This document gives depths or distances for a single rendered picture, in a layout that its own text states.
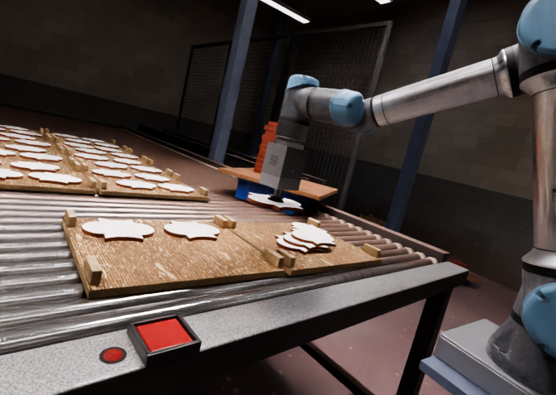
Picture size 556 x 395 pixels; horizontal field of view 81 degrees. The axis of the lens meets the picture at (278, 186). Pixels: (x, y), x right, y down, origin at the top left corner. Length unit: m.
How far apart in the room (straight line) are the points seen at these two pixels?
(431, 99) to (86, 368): 0.75
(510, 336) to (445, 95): 0.48
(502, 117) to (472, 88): 5.15
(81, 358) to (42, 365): 0.04
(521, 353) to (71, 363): 0.71
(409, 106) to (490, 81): 0.15
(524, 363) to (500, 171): 5.07
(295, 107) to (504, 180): 5.10
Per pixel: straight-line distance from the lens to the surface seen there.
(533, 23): 0.63
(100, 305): 0.60
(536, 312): 0.60
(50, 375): 0.49
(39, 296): 0.63
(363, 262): 1.03
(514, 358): 0.78
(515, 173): 5.69
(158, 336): 0.52
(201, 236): 0.86
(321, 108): 0.73
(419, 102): 0.79
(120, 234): 0.80
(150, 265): 0.69
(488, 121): 5.98
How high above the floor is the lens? 1.22
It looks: 8 degrees down
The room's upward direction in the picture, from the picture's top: 13 degrees clockwise
